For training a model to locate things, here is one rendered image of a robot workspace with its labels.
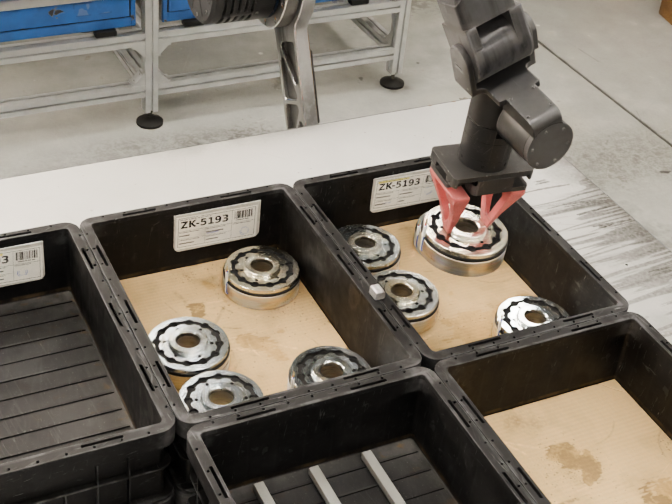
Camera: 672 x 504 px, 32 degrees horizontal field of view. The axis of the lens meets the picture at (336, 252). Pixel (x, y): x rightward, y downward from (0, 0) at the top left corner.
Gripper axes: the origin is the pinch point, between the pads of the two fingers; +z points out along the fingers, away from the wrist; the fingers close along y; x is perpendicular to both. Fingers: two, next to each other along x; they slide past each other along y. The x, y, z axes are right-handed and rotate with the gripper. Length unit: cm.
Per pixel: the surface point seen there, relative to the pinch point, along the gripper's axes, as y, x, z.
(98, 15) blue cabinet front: 0, 198, 80
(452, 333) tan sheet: 4.6, 3.5, 22.2
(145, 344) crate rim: -37.6, 1.5, 12.9
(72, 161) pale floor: -11, 181, 116
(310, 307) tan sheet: -11.8, 13.5, 23.1
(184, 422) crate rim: -36.7, -11.6, 12.2
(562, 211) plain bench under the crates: 47, 41, 37
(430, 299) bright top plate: 2.8, 7.9, 19.6
